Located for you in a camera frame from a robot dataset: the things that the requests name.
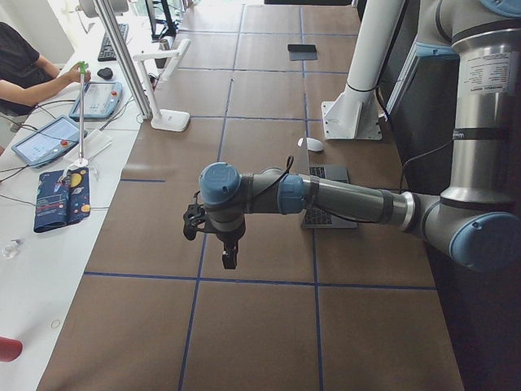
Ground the white computer mouse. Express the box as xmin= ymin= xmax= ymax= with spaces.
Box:
xmin=297 ymin=137 xmax=324 ymax=152

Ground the black mouse pad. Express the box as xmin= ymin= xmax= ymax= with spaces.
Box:
xmin=287 ymin=44 xmax=317 ymax=61

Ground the aluminium frame post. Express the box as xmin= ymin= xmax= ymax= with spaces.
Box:
xmin=93 ymin=0 xmax=151 ymax=120

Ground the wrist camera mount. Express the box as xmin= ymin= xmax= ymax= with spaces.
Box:
xmin=183 ymin=204 xmax=213 ymax=240

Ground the white desk lamp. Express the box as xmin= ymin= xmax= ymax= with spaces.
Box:
xmin=132 ymin=38 xmax=190 ymax=132

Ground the person hand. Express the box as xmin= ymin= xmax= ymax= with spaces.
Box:
xmin=63 ymin=64 xmax=84 ymax=83

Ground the metal rod with green tip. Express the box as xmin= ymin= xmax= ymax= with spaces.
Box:
xmin=76 ymin=61 xmax=89 ymax=167

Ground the black keyboard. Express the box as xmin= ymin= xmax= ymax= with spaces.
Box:
xmin=98 ymin=24 xmax=129 ymax=62

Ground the near teach pendant tablet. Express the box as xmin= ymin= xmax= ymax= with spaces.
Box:
xmin=11 ymin=116 xmax=80 ymax=168

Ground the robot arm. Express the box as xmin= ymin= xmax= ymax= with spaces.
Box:
xmin=183 ymin=1 xmax=520 ymax=271

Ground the far teach pendant tablet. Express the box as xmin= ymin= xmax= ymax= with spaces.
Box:
xmin=84 ymin=81 xmax=123 ymax=121

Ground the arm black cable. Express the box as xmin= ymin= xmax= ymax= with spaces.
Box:
xmin=243 ymin=155 xmax=296 ymax=204

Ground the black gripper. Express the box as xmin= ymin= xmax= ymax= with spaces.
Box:
xmin=214 ymin=225 xmax=246 ymax=270

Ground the seated person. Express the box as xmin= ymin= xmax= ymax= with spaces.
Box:
xmin=1 ymin=22 xmax=74 ymax=116

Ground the black desk mouse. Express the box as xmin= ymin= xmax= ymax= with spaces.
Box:
xmin=97 ymin=67 xmax=113 ymax=81

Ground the red cylinder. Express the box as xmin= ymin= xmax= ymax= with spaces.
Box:
xmin=0 ymin=336 xmax=23 ymax=362

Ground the space pattern pencil case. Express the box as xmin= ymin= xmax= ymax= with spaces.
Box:
xmin=33 ymin=168 xmax=90 ymax=233

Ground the grey laptop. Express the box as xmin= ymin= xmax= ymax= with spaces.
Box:
xmin=295 ymin=147 xmax=358 ymax=229

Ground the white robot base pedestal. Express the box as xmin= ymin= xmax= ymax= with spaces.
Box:
xmin=321 ymin=0 xmax=405 ymax=140

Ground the teach pendant tablet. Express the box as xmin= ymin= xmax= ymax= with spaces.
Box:
xmin=84 ymin=81 xmax=123 ymax=121
xmin=11 ymin=116 xmax=80 ymax=168

